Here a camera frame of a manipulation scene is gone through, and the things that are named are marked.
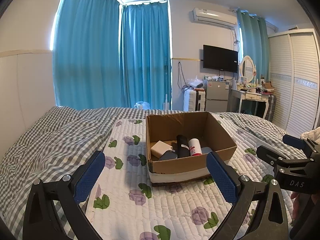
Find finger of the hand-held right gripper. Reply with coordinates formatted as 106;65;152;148
282;134;320;156
256;145;316;168

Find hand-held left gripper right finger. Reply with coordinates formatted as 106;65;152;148
206;152;290;240

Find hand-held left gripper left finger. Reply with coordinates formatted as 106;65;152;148
22;151;107;240

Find white tube with red label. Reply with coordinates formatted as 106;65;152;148
188;138;202;157

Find brown cardboard box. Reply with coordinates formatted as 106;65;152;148
146;111;238;187

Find black cylinder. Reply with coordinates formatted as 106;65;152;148
176;134;191;158

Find dark blue case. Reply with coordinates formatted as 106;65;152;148
159;152;178;161

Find white charger block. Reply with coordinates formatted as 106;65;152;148
150;141;173;159

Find person's right hand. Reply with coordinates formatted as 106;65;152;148
291;191;313;222

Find grey checked suitcase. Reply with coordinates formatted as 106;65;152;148
264;94;277;123

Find floral white quilt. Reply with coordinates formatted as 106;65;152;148
84;114;308;240

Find grey checked blanket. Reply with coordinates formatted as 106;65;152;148
0;106;310;230

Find white louvred wardrobe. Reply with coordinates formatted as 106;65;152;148
267;29;320;138

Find small brown box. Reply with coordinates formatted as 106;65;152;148
261;81;275;92

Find white dressing table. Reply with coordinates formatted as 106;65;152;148
229;86;272;119

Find grey small fridge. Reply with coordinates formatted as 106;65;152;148
205;80;229;112

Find white suitcase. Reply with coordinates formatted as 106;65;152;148
183;88;206;112

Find oval vanity mirror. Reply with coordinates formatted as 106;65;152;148
239;55;255;83

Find clear plastic bag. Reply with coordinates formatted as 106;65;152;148
187;78;203;89

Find teal curtain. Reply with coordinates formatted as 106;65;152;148
236;9;270;81

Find narrow blue curtain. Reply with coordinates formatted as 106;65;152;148
119;0;173;110

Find wide blue curtain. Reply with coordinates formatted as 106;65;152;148
51;0;125;108

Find white air conditioner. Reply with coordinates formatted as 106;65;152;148
192;7;238;28

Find black wall television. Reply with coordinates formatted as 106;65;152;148
203;44;239;73

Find dark wall cables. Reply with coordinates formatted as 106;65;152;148
177;61;187;91

